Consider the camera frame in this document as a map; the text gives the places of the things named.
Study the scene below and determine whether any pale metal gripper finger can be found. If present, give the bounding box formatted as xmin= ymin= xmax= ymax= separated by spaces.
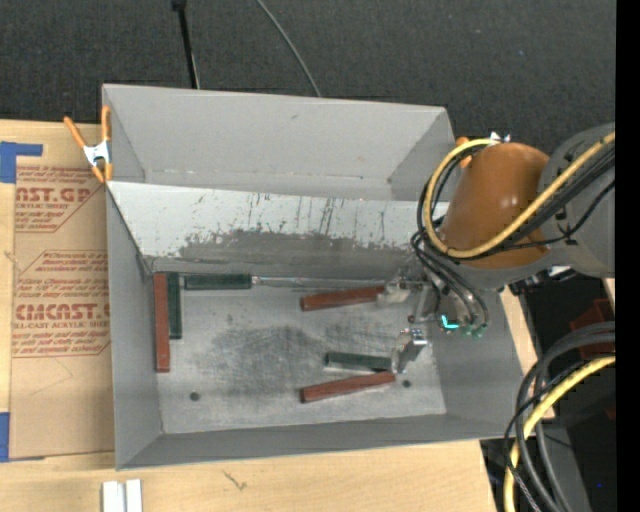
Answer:
xmin=391 ymin=328 xmax=430 ymax=375
xmin=376 ymin=279 xmax=417 ymax=307

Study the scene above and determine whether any dark green flat block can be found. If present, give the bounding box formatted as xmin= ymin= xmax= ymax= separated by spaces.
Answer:
xmin=324 ymin=350 xmax=397 ymax=373
xmin=166 ymin=272 xmax=184 ymax=341
xmin=183 ymin=273 xmax=254 ymax=291

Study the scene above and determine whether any red-brown flat block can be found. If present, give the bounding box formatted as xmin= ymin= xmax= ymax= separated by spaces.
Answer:
xmin=298 ymin=370 xmax=398 ymax=405
xmin=152 ymin=271 xmax=172 ymax=374
xmin=299 ymin=284 xmax=389 ymax=313

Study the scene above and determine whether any grey metal bin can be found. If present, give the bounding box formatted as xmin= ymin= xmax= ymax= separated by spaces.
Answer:
xmin=101 ymin=83 xmax=526 ymax=472

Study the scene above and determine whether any brown cardboard board red print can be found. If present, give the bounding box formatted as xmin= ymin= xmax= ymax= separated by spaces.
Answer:
xmin=0 ymin=118 xmax=117 ymax=462

